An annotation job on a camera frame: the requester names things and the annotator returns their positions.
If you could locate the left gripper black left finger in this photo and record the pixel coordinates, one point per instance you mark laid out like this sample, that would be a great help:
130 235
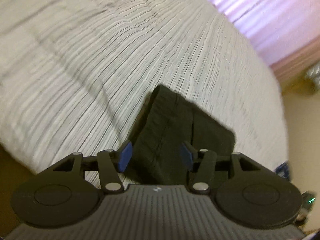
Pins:
107 163

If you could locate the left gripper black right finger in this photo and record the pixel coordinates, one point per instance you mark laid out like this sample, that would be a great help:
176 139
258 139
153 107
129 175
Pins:
207 171

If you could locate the black trousers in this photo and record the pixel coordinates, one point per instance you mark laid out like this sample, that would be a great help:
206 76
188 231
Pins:
162 126

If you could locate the white striped bed cover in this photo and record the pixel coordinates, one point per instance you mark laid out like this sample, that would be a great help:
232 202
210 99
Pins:
75 74

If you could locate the pink striped curtain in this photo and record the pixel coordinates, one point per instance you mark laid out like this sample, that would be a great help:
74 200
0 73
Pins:
285 33

